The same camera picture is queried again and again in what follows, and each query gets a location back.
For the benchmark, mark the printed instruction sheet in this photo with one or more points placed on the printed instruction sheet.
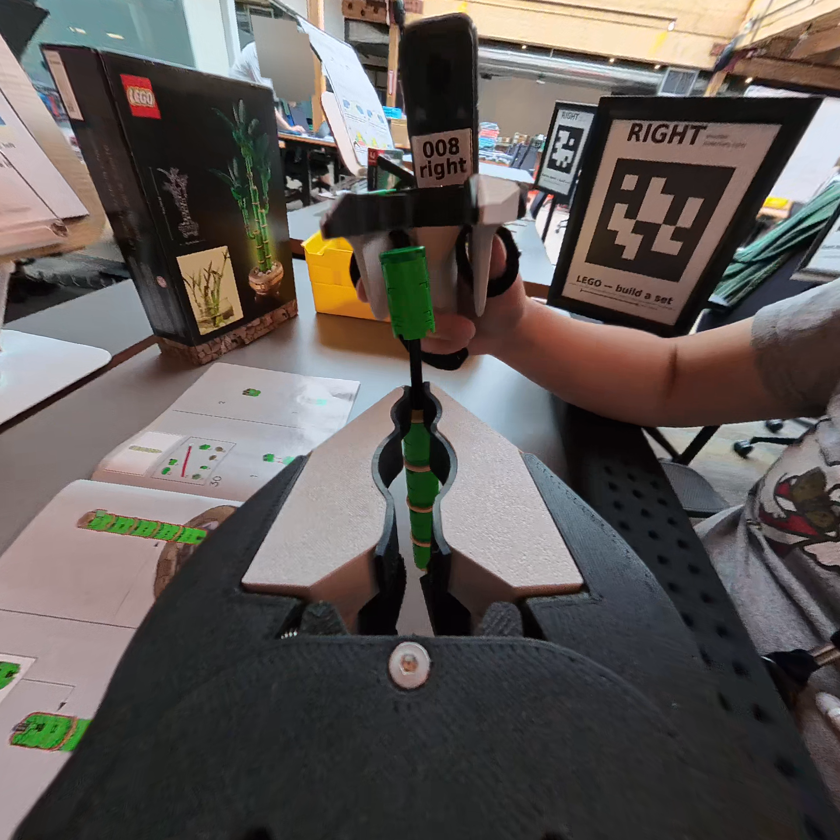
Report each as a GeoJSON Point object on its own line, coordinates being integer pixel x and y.
{"type": "Point", "coordinates": [33, 164]}

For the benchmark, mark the person's right forearm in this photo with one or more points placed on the person's right forearm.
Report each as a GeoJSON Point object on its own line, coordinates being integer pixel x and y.
{"type": "Point", "coordinates": [623, 361]}

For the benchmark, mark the yellow plastic bin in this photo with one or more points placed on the yellow plastic bin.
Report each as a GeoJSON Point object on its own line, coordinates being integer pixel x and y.
{"type": "Point", "coordinates": [331, 275]}

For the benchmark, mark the black building set box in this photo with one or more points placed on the black building set box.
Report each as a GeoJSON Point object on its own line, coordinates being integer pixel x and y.
{"type": "Point", "coordinates": [164, 197]}

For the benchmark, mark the green cylinder brick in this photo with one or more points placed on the green cylinder brick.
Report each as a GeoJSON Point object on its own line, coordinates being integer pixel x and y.
{"type": "Point", "coordinates": [408, 292]}

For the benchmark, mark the black framed marker sign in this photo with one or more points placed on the black framed marker sign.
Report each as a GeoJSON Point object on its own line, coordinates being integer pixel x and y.
{"type": "Point", "coordinates": [656, 216]}
{"type": "Point", "coordinates": [564, 148]}

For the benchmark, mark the green bamboo stalk model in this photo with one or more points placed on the green bamboo stalk model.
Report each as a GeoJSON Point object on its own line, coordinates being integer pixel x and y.
{"type": "Point", "coordinates": [420, 485]}

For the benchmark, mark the person's right hand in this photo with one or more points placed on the person's right hand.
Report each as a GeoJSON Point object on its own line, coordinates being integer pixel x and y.
{"type": "Point", "coordinates": [485, 328]}

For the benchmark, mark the instruction booklet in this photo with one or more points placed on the instruction booklet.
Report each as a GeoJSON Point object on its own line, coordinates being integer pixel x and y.
{"type": "Point", "coordinates": [79, 577]}

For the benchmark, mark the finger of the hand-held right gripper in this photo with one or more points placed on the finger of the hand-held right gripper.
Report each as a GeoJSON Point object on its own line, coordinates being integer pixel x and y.
{"type": "Point", "coordinates": [375, 275]}
{"type": "Point", "coordinates": [499, 200]}

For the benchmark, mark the green striped cloth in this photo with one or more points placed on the green striped cloth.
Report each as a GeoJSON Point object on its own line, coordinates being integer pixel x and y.
{"type": "Point", "coordinates": [774, 243]}

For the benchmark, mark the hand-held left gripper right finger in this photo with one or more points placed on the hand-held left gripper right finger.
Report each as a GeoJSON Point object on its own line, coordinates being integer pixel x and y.
{"type": "Point", "coordinates": [512, 518]}

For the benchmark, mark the black dotted edge pad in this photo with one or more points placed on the black dotted edge pad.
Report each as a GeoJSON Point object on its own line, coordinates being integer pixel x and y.
{"type": "Point", "coordinates": [656, 558]}

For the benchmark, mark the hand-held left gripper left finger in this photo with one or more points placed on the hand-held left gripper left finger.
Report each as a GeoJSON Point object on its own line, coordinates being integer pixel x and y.
{"type": "Point", "coordinates": [321, 518]}

